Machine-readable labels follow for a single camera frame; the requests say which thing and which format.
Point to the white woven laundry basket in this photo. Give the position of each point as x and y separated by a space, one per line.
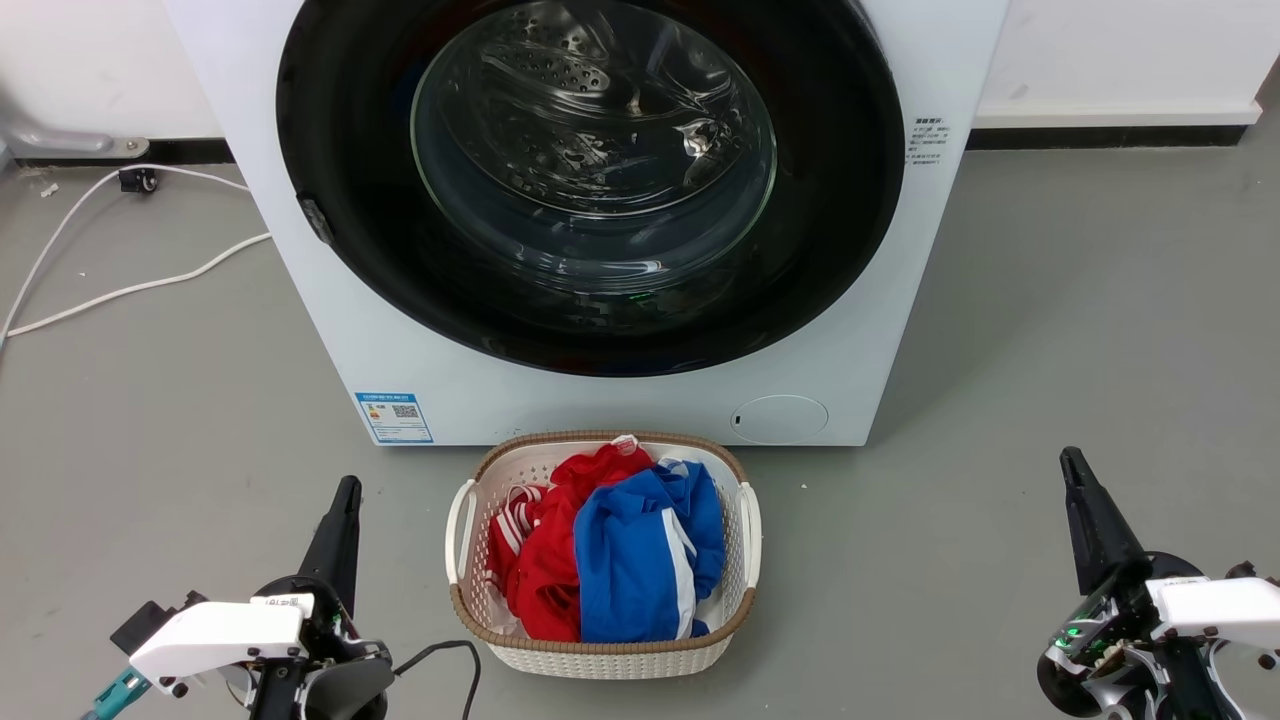
735 560

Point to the small text sticker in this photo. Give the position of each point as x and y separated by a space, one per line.
926 140

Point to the blue white-striped garment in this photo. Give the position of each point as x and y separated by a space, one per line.
630 560

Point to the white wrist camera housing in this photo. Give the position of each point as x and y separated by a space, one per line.
220 632
1220 605

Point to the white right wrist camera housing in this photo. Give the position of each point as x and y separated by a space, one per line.
1220 605

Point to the small black plug box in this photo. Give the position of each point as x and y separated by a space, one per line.
138 180

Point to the white front-load washing machine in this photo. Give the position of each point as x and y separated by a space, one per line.
560 400

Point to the grey door latch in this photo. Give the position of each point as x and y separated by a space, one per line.
317 221

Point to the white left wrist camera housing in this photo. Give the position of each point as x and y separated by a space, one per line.
220 632

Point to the blue energy label sticker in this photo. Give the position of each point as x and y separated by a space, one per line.
394 417

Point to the red white-striped garment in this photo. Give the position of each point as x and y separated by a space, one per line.
545 560

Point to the black round washing machine door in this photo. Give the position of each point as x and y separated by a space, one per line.
840 240

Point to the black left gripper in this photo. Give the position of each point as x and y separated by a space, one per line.
335 670

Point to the round white filter cover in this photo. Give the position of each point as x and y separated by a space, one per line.
780 419

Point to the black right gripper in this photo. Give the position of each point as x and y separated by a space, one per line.
1110 650

